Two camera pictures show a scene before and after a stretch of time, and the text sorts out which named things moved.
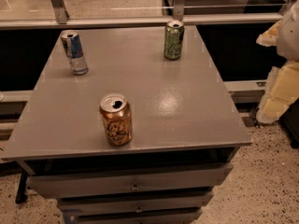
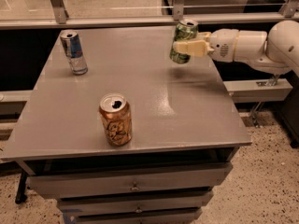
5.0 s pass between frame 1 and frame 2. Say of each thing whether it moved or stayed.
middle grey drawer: stayed
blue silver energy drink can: stayed
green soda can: moved
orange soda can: stayed
